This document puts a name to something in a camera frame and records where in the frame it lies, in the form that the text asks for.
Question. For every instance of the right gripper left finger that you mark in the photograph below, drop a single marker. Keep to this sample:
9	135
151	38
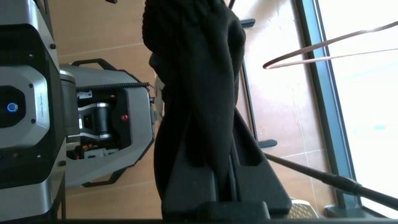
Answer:
189	189

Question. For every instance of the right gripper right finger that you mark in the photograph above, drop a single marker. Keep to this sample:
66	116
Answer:
258	183

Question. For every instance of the black garment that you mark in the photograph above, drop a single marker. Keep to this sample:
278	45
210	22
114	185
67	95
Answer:
192	77

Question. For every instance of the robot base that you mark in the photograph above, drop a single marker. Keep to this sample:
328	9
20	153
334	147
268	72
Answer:
31	93

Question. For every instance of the black clothes rack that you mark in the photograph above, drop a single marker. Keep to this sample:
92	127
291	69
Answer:
326	179

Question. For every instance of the pink clothes hanger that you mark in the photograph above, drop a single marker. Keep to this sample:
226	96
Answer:
311	48

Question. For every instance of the window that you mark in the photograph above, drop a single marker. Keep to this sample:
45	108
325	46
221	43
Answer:
329	109

